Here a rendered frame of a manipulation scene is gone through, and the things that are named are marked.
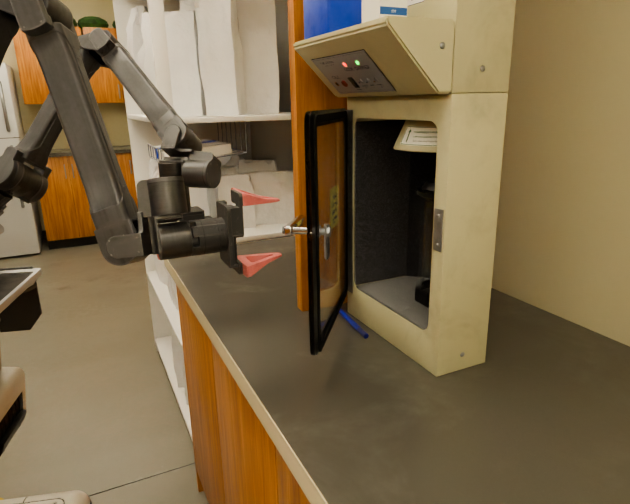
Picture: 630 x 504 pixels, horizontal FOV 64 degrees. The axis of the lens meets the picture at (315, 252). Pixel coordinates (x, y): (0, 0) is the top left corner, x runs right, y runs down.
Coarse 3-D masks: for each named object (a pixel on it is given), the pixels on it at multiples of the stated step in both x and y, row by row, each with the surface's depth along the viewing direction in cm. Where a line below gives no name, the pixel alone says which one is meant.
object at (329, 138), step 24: (336, 144) 93; (336, 168) 94; (336, 192) 95; (336, 216) 96; (336, 240) 97; (312, 264) 79; (336, 264) 98; (312, 288) 80; (336, 288) 100; (312, 312) 81; (312, 336) 83
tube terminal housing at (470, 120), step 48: (432, 0) 75; (480, 0) 72; (480, 48) 74; (384, 96) 89; (432, 96) 78; (480, 96) 76; (480, 144) 78; (480, 192) 81; (432, 240) 83; (480, 240) 83; (432, 288) 85; (480, 288) 86; (384, 336) 101; (432, 336) 86; (480, 336) 89
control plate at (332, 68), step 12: (312, 60) 93; (324, 60) 89; (336, 60) 86; (348, 60) 83; (360, 60) 80; (372, 60) 77; (324, 72) 93; (336, 72) 90; (348, 72) 87; (360, 72) 83; (372, 72) 81; (348, 84) 91; (360, 84) 87; (372, 84) 84; (384, 84) 81
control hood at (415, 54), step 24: (360, 24) 73; (384, 24) 67; (408, 24) 68; (432, 24) 69; (312, 48) 88; (336, 48) 82; (360, 48) 77; (384, 48) 72; (408, 48) 69; (432, 48) 70; (384, 72) 78; (408, 72) 73; (432, 72) 71; (360, 96) 92
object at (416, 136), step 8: (408, 120) 90; (416, 120) 88; (408, 128) 89; (416, 128) 87; (424, 128) 86; (432, 128) 85; (400, 136) 91; (408, 136) 88; (416, 136) 87; (424, 136) 86; (432, 136) 85; (400, 144) 90; (408, 144) 88; (416, 144) 86; (424, 144) 85; (432, 144) 85; (432, 152) 85
